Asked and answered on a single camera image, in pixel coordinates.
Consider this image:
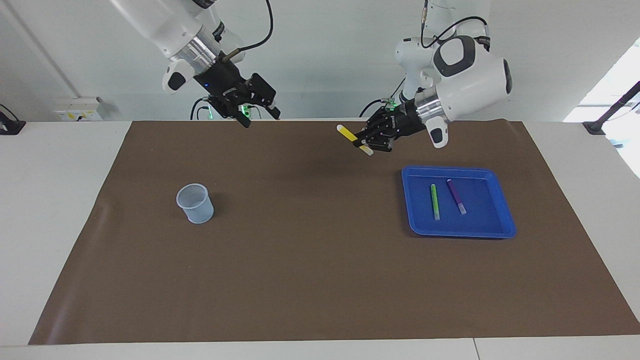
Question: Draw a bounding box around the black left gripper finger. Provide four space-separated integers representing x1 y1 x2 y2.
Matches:
360 109 401 139
360 131 401 153

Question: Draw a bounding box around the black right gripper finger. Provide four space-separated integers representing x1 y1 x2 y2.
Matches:
207 97 252 128
247 73 281 120

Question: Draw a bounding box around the yellow marker pen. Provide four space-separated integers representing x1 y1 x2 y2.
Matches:
336 124 374 156

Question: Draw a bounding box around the purple marker pen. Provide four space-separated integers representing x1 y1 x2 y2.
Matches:
446 179 467 215

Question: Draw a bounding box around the translucent plastic cup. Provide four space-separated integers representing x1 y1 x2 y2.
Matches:
176 183 215 224

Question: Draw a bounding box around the blue plastic tray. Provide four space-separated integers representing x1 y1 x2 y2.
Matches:
401 166 517 239

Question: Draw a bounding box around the brown paper table mat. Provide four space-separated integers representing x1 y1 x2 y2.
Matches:
28 119 640 346

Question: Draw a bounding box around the black clamp with pole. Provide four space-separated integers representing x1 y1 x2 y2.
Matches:
582 81 640 135

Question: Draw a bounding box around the small black table clamp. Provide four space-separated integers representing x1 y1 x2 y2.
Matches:
0 104 27 135

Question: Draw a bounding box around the black left arm base cable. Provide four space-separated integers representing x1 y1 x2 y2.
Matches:
359 77 406 118

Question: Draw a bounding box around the black arm base cable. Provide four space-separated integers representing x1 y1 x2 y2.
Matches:
190 97 211 121
359 77 406 118

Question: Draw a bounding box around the black right arm base cable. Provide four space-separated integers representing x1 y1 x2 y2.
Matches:
190 97 211 121

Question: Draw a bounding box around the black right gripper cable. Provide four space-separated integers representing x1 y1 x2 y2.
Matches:
222 0 275 63

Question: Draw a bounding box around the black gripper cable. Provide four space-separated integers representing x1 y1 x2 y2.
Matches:
420 0 491 51
222 0 275 63

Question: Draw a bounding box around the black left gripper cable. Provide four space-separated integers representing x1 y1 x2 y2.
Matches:
420 0 491 51

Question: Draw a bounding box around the white wall power outlet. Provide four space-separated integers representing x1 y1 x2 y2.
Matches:
54 97 104 122

